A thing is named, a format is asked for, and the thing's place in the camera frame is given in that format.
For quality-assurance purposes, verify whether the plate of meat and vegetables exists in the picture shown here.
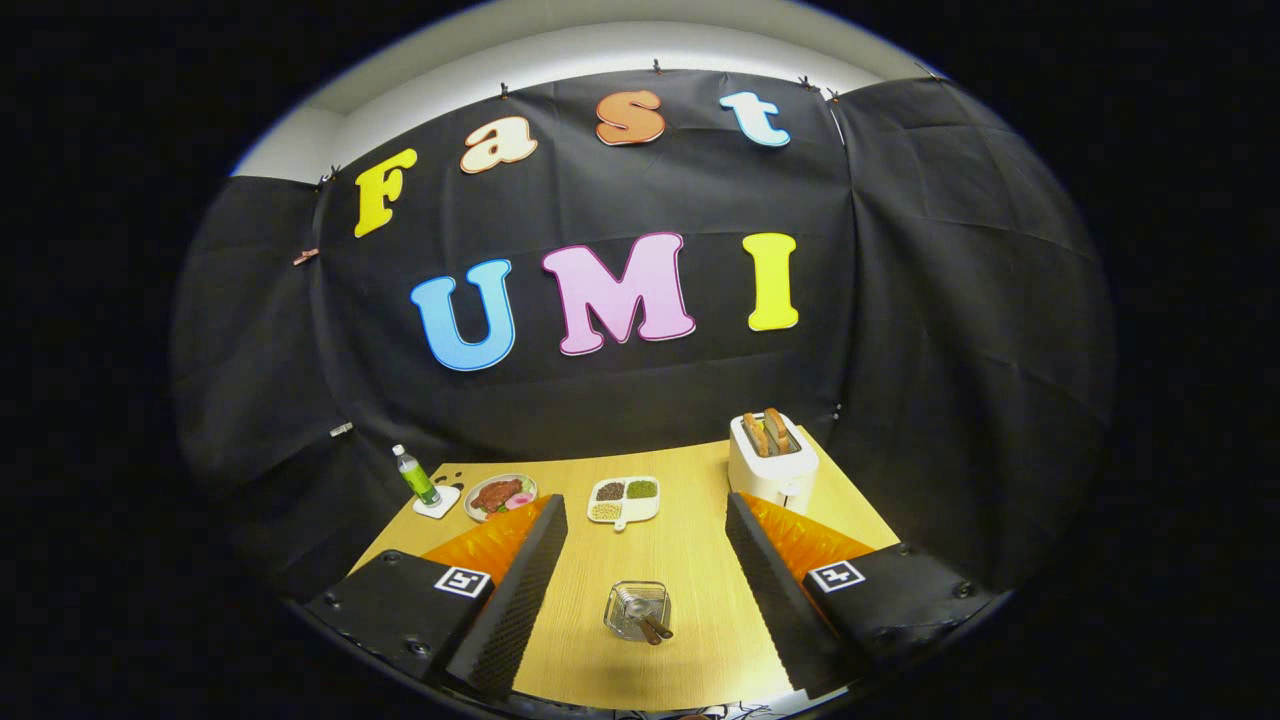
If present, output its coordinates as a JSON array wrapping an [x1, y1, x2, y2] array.
[[464, 473, 539, 523]]

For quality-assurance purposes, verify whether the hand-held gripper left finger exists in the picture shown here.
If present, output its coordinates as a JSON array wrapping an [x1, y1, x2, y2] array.
[[305, 493, 569, 701]]

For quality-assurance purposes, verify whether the white toaster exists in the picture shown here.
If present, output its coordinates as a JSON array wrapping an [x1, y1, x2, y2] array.
[[728, 410, 820, 516]]

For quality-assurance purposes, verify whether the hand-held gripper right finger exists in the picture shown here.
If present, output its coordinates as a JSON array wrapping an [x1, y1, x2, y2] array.
[[724, 491, 996, 701]]

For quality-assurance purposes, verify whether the perforated metal basket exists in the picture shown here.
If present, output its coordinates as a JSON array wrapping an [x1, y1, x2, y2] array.
[[603, 581, 672, 642]]

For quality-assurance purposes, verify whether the green drink bottle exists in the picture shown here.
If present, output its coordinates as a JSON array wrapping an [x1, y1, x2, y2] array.
[[392, 444, 442, 508]]

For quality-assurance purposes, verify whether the metal fork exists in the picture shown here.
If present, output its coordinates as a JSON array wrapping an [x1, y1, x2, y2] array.
[[615, 588, 663, 646]]

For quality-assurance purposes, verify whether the metal spoon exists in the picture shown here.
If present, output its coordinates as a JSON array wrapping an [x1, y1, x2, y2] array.
[[622, 596, 675, 641]]

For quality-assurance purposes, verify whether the white divided dish with beans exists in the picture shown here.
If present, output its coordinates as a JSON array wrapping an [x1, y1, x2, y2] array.
[[587, 476, 661, 532]]

